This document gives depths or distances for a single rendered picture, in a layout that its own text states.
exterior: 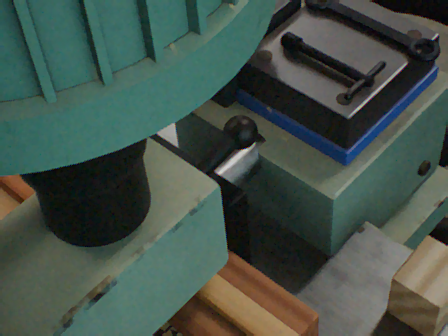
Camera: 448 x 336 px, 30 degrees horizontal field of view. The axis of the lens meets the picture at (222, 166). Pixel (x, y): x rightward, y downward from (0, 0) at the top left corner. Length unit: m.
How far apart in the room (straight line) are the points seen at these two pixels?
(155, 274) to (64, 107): 0.18
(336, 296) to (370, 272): 0.03
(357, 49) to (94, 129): 0.31
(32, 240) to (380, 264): 0.24
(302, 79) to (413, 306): 0.15
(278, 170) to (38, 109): 0.30
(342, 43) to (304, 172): 0.09
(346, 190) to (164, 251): 0.15
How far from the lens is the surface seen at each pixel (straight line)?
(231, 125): 0.46
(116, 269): 0.38
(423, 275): 0.49
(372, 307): 0.52
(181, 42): 0.24
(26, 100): 0.23
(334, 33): 0.54
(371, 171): 0.52
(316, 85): 0.50
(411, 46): 0.52
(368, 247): 0.55
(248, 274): 0.47
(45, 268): 0.39
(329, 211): 0.51
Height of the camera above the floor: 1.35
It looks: 49 degrees down
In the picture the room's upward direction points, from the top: 6 degrees counter-clockwise
